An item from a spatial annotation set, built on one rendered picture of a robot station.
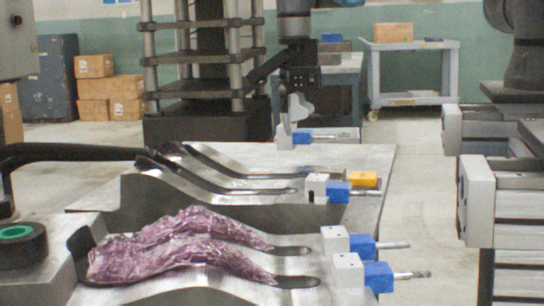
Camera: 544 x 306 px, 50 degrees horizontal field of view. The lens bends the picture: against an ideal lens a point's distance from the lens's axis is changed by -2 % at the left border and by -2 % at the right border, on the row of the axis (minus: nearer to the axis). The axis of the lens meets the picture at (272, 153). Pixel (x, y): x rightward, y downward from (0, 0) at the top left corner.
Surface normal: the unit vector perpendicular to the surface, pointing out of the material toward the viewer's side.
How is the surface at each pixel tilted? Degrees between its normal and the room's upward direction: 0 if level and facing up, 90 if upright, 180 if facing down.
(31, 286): 90
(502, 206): 90
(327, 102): 90
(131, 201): 90
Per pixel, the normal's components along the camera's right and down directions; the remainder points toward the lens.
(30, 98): -0.14, 0.22
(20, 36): 0.97, 0.02
